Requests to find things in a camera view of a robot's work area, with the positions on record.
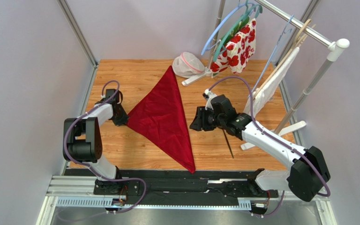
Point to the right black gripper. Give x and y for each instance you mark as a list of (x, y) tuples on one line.
[(200, 119)]

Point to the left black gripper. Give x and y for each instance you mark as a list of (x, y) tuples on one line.
[(123, 120)]

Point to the black spoon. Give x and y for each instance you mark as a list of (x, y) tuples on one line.
[(228, 144)]

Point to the dark red cloth napkin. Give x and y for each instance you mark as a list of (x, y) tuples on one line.
[(160, 117)]

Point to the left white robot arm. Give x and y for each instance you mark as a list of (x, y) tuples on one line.
[(82, 138)]

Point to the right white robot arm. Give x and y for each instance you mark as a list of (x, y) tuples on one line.
[(307, 172)]

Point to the white mesh laundry bag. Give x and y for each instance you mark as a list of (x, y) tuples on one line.
[(187, 65)]

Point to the white towel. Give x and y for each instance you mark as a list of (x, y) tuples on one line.
[(270, 88)]

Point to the light blue hanger left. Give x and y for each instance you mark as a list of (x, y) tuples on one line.
[(221, 20)]

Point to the light blue hanger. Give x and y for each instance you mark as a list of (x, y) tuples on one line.
[(221, 20), (275, 49)]

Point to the red floral cloth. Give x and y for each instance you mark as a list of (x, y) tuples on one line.
[(237, 51)]

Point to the teal hanger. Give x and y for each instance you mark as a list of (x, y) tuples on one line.
[(241, 22)]

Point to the light blue hanger right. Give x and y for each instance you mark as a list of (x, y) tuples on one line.
[(275, 49)]

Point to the wooden hanger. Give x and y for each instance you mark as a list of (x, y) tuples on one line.
[(297, 42)]

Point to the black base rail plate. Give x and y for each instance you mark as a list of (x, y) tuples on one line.
[(182, 188)]

